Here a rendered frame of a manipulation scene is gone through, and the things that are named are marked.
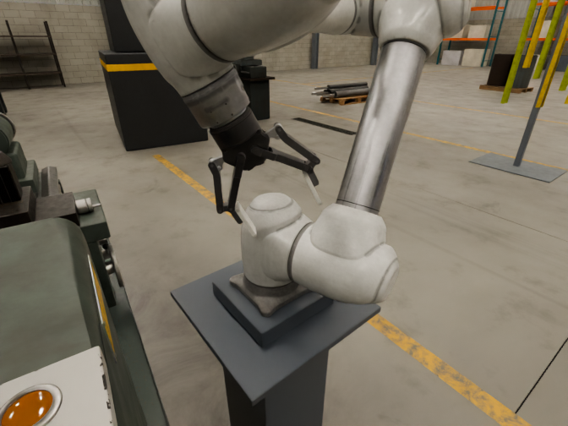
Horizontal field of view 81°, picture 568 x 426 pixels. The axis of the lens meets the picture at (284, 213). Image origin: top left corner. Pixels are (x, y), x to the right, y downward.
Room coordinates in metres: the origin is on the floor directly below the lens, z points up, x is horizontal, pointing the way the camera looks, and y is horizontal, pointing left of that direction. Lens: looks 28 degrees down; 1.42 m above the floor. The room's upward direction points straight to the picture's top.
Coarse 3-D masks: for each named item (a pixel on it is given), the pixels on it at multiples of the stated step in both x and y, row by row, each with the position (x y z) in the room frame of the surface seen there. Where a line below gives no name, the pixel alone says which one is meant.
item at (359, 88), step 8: (320, 88) 8.53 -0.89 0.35; (328, 88) 8.67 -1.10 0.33; (336, 88) 8.78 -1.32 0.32; (344, 88) 8.82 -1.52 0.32; (352, 88) 8.95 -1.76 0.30; (360, 88) 9.07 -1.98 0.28; (368, 88) 8.99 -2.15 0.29; (328, 96) 8.26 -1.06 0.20; (336, 96) 8.35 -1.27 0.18; (344, 96) 8.52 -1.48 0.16
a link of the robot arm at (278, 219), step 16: (256, 208) 0.70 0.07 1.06; (272, 208) 0.69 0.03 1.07; (288, 208) 0.70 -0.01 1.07; (256, 224) 0.67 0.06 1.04; (272, 224) 0.66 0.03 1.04; (288, 224) 0.67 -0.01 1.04; (304, 224) 0.68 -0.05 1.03; (256, 240) 0.66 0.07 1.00; (272, 240) 0.65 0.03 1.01; (288, 240) 0.64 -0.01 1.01; (256, 256) 0.66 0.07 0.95; (272, 256) 0.64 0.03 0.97; (288, 256) 0.62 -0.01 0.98; (256, 272) 0.67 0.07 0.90; (272, 272) 0.64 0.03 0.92
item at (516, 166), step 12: (552, 72) 3.93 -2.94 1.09; (540, 84) 3.95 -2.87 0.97; (528, 120) 3.95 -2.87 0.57; (528, 132) 3.91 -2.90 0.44; (480, 156) 4.30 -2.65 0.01; (492, 156) 4.30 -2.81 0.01; (504, 156) 4.30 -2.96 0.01; (516, 156) 3.94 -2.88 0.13; (504, 168) 3.84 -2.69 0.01; (516, 168) 3.84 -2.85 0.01; (528, 168) 3.84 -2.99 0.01; (540, 168) 3.84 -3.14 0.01; (552, 168) 3.84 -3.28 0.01; (540, 180) 3.47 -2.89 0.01; (552, 180) 3.46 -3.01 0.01
